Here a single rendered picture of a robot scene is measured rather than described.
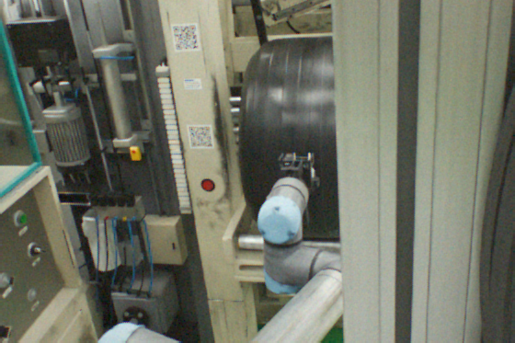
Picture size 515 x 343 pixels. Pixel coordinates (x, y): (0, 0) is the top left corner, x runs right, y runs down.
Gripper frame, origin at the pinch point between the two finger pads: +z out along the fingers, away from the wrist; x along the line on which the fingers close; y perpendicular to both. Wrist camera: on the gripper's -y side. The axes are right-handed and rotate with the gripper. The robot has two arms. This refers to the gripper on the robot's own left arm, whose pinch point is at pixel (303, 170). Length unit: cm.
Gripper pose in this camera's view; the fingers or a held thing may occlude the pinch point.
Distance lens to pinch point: 130.2
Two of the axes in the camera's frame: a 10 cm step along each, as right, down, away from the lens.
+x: -9.7, 0.0, 2.3
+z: 2.2, -3.0, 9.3
